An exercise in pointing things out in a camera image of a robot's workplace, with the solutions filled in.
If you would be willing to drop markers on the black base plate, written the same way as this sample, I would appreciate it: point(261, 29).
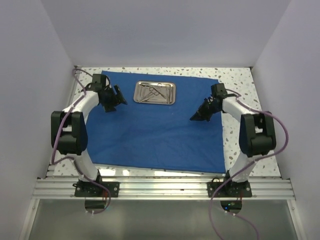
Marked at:
point(89, 190)
point(230, 190)

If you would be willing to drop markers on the stainless steel instrument tray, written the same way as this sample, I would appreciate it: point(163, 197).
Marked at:
point(167, 88)

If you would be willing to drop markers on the aluminium mounting rail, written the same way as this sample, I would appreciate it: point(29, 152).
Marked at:
point(154, 184)

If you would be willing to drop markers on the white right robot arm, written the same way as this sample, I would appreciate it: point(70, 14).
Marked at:
point(256, 129)

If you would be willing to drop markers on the steel surgical scissors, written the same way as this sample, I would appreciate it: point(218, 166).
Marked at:
point(155, 91)

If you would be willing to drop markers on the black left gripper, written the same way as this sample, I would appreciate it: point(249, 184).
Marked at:
point(110, 106)

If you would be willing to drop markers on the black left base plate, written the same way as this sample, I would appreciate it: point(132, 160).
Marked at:
point(89, 190)

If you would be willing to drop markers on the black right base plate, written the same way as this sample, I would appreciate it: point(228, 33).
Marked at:
point(230, 190)

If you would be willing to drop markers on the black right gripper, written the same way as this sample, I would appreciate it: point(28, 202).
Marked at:
point(201, 115)

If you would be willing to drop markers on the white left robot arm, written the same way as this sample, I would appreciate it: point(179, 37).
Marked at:
point(69, 137)

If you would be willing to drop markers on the blue surgical drape cloth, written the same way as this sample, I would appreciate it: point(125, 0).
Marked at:
point(157, 136)

